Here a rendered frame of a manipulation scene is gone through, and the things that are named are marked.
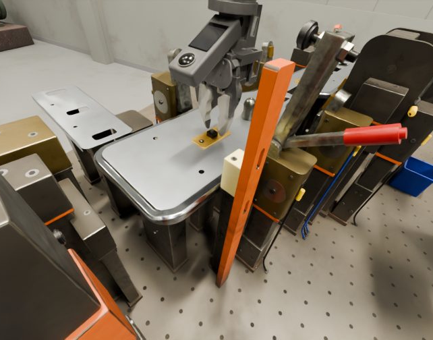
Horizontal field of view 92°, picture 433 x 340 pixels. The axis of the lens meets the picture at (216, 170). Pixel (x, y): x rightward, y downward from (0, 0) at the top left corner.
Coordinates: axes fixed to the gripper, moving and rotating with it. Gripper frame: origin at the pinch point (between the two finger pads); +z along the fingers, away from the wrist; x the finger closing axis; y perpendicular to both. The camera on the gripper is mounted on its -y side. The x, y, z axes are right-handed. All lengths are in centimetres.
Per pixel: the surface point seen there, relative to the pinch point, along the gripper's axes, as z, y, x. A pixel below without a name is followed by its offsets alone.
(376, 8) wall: -13, 239, 27
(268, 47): -7.1, 39.5, 13.2
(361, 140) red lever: -10.0, -1.3, -23.5
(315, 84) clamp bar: -14.2, -2.1, -16.4
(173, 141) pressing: 2.3, -6.8, 3.9
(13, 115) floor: 102, -16, 256
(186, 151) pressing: 2.3, -7.1, -0.1
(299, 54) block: 0, 76, 17
